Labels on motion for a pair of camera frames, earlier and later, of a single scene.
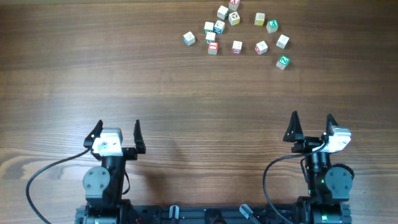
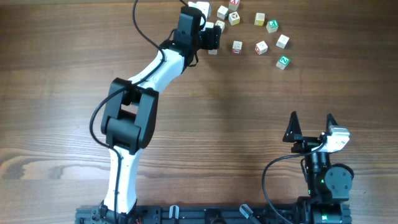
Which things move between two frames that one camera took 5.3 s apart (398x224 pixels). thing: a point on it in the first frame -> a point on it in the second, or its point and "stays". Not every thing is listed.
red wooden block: [261, 47] stays
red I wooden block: [213, 48] stays
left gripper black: [129, 155] -> [214, 36]
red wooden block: [237, 47] stays
